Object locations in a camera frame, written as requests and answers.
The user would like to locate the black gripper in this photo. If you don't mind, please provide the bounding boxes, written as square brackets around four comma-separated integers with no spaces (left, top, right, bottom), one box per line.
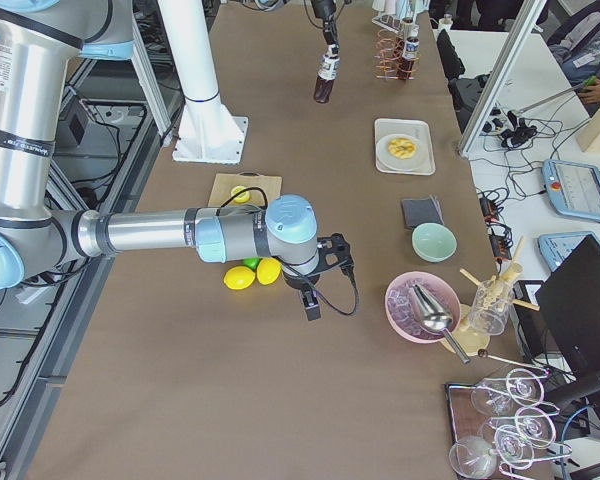
[283,233,354,321]
[311,0,338,46]

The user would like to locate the dark tea bottle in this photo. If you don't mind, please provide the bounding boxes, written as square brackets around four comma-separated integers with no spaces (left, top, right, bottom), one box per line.
[313,44,340,104]

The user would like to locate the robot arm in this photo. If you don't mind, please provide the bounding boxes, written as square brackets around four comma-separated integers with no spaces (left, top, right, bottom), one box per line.
[0,1,354,320]

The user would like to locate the tea bottle upper rack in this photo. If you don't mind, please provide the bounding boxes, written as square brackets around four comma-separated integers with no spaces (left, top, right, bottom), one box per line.
[398,24,419,80]

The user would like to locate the cream serving tray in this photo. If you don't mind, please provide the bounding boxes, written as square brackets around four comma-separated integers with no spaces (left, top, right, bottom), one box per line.
[374,118,435,176]

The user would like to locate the wine glass rack tray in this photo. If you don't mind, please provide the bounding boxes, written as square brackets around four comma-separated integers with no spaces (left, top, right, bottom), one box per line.
[444,380,511,480]

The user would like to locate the green lime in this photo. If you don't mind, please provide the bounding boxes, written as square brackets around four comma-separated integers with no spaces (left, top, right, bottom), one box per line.
[242,257,261,270]

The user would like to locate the yellow lemon near board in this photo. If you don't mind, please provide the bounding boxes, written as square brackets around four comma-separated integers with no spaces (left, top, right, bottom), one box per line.
[223,265,256,291]

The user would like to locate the pink bowl of ice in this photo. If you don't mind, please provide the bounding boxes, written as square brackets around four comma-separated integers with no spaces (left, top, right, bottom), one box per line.
[385,271,461,344]

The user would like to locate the lemon half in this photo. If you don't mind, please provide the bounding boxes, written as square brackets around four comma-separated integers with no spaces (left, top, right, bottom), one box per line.
[230,185,251,204]

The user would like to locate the metal ice scoop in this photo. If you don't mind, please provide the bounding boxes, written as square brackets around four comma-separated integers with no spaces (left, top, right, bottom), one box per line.
[411,283,470,364]

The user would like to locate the mint green bowl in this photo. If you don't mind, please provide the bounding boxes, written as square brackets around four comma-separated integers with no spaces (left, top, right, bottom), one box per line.
[411,223,457,263]

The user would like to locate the grey folded cloth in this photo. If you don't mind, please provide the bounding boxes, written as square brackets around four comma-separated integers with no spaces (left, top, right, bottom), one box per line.
[401,196,444,229]

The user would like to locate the wooden cutting board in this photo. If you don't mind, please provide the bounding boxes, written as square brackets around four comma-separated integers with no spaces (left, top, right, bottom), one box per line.
[208,173,282,207]

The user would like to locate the white plate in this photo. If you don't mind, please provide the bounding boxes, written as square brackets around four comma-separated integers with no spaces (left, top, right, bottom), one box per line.
[376,134,426,172]

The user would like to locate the wooden cup stand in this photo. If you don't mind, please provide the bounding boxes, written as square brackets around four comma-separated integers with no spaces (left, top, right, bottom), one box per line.
[456,236,540,356]

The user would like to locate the clear glass cup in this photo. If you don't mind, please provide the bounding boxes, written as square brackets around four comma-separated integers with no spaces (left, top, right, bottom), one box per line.
[468,279,513,336]

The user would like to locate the long bar spoon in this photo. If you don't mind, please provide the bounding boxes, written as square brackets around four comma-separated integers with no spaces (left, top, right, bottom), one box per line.
[477,349,550,374]

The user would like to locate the wine glass lower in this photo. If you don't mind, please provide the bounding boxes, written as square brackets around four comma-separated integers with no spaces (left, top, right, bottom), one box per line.
[448,435,497,479]

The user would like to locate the wine glass upper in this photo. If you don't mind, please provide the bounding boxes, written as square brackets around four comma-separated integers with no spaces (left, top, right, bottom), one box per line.
[470,368,544,416]

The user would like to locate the blue teach pendant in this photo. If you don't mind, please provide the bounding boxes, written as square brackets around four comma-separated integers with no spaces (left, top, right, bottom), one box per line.
[537,230,600,272]
[542,159,600,221]

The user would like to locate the wine glass middle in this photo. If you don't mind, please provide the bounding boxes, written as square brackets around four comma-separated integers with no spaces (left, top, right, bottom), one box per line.
[478,407,557,469]

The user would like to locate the black monitor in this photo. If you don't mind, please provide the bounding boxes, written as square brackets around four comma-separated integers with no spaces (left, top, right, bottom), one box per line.
[537,236,600,375]

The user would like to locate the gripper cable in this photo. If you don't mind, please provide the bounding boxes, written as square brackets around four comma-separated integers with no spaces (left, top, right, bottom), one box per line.
[214,186,360,317]

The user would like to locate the copper wire bottle rack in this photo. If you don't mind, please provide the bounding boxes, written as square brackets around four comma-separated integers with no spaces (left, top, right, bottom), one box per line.
[375,19,419,81]

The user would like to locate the ring pastry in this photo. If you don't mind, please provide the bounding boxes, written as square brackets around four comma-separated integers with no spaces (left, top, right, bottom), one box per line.
[387,137,417,159]

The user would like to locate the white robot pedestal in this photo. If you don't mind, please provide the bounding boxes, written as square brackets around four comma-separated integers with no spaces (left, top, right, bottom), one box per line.
[159,0,248,165]

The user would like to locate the aluminium frame post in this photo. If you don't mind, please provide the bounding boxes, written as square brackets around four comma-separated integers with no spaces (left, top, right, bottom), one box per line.
[458,0,547,159]

